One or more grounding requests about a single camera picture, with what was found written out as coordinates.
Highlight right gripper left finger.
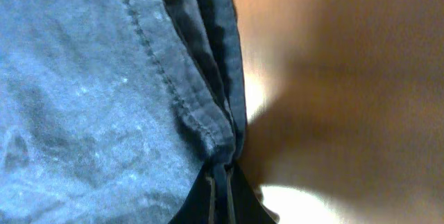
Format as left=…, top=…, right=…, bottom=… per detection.
left=169, top=164, right=216, bottom=224

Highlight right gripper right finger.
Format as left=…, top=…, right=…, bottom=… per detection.
left=227, top=163, right=276, bottom=224

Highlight dark navy blue shorts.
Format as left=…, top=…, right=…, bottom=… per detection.
left=1, top=0, right=246, bottom=223

